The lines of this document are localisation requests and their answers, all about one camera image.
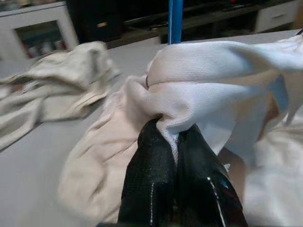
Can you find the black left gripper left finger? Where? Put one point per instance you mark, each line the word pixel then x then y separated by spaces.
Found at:
pixel 149 179

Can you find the white drawer front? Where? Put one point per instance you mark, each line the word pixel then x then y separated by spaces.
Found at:
pixel 277 16

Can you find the white glass-door cabinet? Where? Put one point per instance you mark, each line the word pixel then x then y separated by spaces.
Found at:
pixel 35 16

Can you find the dark television stand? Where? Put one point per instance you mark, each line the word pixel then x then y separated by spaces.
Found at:
pixel 213 19

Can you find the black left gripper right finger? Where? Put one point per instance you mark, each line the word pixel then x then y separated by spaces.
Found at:
pixel 203 184

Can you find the blue plastic hanger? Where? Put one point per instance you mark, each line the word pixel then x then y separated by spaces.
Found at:
pixel 175 21

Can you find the white printed sweatshirt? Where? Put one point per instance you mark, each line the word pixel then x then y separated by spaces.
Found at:
pixel 201 94

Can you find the black speaker with gold badge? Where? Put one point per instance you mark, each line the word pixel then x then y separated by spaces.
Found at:
pixel 94 19

